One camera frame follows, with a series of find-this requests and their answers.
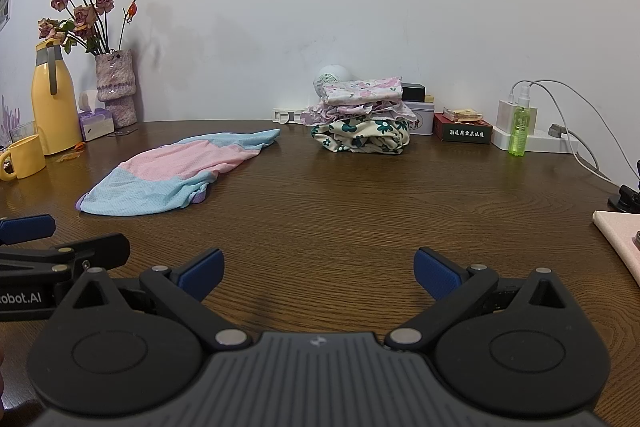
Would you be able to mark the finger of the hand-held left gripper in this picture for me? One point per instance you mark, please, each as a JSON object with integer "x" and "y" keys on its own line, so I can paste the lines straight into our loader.
{"x": 95, "y": 249}
{"x": 27, "y": 229}

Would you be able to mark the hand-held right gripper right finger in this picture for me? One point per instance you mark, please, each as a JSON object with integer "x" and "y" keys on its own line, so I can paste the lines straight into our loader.
{"x": 437, "y": 274}

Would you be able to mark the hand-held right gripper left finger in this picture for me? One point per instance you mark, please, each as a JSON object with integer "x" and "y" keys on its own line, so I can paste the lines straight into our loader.
{"x": 202, "y": 274}

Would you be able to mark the pink and blue sleeveless top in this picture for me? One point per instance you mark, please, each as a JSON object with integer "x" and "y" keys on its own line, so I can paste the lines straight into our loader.
{"x": 170, "y": 167}

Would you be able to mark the yellow mug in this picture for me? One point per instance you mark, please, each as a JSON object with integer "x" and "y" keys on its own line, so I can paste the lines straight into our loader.
{"x": 25, "y": 157}

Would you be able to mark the orange packet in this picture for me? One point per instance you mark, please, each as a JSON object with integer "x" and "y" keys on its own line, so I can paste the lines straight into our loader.
{"x": 70, "y": 153}

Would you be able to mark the glass cup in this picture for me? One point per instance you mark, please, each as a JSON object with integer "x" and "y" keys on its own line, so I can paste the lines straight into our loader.
{"x": 22, "y": 131}

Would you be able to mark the yellow thermos jug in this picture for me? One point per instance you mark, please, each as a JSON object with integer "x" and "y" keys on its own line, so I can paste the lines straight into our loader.
{"x": 52, "y": 107}

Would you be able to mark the purple tissue box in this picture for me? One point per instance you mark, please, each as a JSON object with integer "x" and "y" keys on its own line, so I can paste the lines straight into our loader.
{"x": 97, "y": 122}

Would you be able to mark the red box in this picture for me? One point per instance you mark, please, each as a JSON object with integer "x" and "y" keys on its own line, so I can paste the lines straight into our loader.
{"x": 462, "y": 133}

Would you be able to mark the cream floral folded garment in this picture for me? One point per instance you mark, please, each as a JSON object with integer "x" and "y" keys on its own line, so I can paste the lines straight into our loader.
{"x": 365, "y": 137}

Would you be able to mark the silver tin box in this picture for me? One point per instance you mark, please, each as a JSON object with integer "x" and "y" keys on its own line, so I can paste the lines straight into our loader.
{"x": 422, "y": 119}

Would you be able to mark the small tan packet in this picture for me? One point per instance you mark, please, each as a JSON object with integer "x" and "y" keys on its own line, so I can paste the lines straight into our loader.
{"x": 462, "y": 114}

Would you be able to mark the green spray bottle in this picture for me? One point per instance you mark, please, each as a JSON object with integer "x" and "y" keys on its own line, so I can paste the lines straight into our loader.
{"x": 519, "y": 132}

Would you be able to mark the large white power strip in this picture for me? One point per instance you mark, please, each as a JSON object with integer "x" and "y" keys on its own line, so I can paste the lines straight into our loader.
{"x": 547, "y": 143}

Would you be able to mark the white charger block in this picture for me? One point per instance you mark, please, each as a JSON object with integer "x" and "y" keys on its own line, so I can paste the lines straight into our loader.
{"x": 504, "y": 114}

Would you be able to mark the black box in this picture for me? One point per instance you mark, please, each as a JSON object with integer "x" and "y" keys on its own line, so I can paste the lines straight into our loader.
{"x": 413, "y": 92}

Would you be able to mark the pink board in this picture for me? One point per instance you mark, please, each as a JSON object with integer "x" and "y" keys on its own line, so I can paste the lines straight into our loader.
{"x": 617, "y": 232}

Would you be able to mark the pink floral folded garment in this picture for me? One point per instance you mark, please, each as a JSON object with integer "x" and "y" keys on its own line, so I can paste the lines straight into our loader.
{"x": 360, "y": 94}

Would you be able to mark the white round device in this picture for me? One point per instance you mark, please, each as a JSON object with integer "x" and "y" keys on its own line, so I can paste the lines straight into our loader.
{"x": 330, "y": 74}

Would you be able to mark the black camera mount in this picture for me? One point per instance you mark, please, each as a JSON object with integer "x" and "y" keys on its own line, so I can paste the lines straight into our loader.
{"x": 625, "y": 199}

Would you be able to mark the wall picture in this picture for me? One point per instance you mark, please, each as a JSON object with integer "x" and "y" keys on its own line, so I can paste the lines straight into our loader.
{"x": 6, "y": 4}

